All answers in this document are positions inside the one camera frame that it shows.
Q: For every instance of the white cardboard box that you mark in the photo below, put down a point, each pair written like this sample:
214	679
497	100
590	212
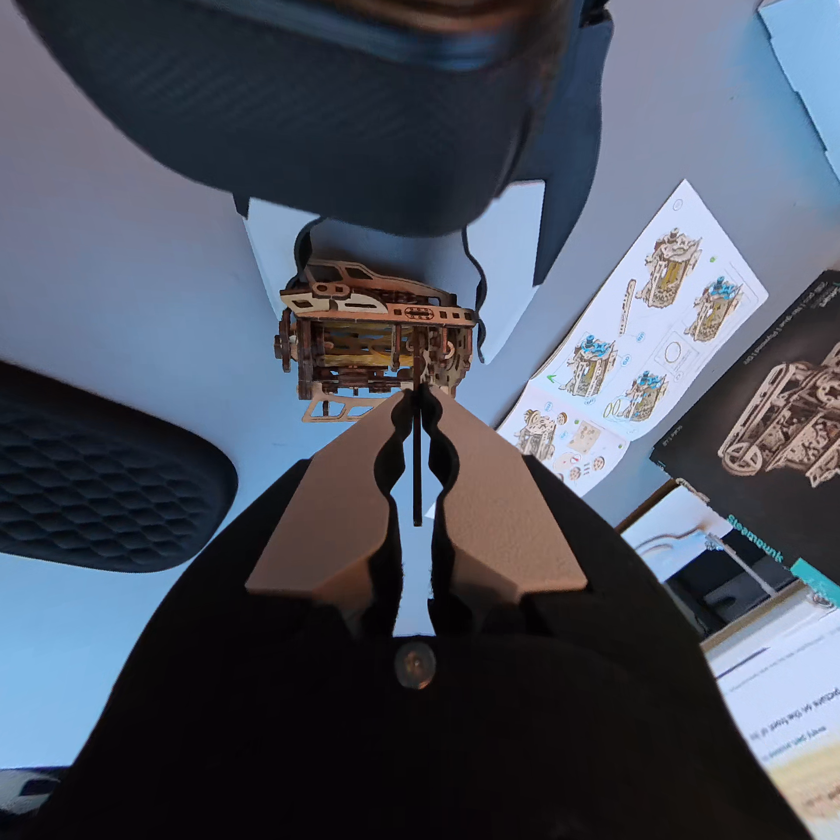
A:
807	65

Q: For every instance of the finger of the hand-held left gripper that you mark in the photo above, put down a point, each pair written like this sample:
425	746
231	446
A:
512	262
272	243

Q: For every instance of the black model kit box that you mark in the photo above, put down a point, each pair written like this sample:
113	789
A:
695	433

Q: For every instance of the document stand with white base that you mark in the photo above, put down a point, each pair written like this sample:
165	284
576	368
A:
663	525

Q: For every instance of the thin wooden strip part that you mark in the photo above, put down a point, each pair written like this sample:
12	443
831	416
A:
417	472

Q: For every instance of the wooden submarine model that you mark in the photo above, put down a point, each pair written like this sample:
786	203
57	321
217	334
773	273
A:
367	315

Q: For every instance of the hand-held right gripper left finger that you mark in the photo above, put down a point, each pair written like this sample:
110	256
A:
321	525

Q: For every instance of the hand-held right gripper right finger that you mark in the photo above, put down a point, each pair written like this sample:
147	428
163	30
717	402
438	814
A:
505	525

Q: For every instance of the black quilted cushion pad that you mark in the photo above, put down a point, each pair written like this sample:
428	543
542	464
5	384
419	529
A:
98	472

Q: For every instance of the printed instruction sheet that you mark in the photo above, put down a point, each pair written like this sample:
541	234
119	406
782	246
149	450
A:
787	722

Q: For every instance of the illustrated assembly booklet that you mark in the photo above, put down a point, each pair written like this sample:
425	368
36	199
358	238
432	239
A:
656	315

